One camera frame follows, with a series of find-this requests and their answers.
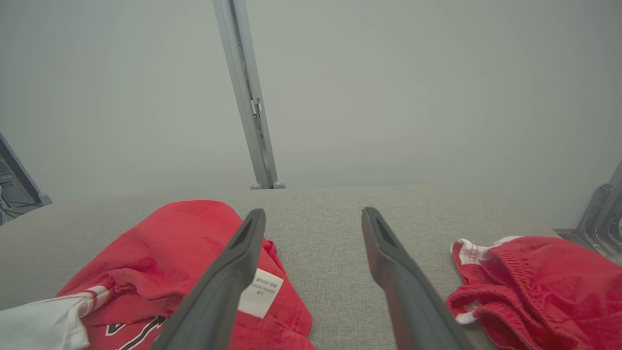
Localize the grey metal wall rail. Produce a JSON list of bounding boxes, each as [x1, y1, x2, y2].
[[213, 0, 286, 190]]

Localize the silver metal frame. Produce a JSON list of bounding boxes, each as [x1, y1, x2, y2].
[[554, 163, 622, 266]]

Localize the dark metal stand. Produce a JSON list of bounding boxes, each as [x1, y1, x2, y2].
[[0, 131, 53, 227]]

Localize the red shorts white trim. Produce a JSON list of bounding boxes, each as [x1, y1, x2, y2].
[[446, 236, 622, 350]]

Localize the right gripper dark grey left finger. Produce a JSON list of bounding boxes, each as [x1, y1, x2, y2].
[[151, 209, 267, 350]]

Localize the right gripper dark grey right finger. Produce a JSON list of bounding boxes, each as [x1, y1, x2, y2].
[[362, 207, 477, 350]]

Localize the red shirt white sleeves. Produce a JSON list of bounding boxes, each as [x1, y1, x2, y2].
[[0, 200, 317, 350]]

